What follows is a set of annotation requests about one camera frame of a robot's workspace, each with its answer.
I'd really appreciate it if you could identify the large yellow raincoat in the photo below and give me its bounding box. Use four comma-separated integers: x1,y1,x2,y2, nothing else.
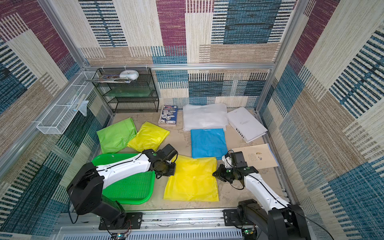
163,156,219,202

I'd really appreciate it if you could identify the blue raincoat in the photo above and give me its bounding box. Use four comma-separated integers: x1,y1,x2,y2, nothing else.
191,129,228,160

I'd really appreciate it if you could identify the green plastic basket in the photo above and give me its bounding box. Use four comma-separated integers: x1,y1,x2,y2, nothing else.
92,154,156,205

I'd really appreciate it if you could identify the white translucent raincoat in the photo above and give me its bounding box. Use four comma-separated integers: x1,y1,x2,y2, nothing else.
183,103,229,132

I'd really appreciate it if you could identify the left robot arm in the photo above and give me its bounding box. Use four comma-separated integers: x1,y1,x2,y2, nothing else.
67,144,179,230

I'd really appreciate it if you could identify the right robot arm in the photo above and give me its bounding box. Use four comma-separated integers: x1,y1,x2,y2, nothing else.
213,150,311,240

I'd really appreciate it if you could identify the small yellow folded raincoat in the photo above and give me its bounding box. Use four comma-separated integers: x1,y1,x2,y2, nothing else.
127,122,170,153

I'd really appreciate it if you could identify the lime green folded raincoat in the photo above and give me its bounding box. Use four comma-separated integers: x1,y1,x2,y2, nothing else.
97,118,137,154

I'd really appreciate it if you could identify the tan notebook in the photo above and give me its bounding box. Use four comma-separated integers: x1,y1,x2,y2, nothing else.
233,144,279,170

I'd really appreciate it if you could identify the white book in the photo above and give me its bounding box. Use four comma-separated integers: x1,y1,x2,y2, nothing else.
227,107,268,143

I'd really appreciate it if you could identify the blue treehouse book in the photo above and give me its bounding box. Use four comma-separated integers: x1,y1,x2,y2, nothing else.
158,106,178,126

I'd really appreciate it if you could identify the white bowl on rack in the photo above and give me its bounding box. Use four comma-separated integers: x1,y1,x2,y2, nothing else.
119,70,140,81

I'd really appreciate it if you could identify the magazine on rack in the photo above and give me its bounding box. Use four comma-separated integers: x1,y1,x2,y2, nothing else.
86,76,133,84

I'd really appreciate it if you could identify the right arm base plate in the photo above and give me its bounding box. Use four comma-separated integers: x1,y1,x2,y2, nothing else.
223,209,248,228

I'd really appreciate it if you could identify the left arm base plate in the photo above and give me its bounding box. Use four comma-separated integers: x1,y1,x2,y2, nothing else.
99,212,143,231

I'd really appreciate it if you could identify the black wire shelf rack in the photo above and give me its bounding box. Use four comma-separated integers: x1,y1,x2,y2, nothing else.
90,67,160,114

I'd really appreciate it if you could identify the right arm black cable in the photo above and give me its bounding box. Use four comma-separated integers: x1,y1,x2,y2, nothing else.
287,206,335,240

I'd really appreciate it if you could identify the white wire wall basket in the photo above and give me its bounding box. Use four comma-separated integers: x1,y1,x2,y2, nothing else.
37,71,94,135

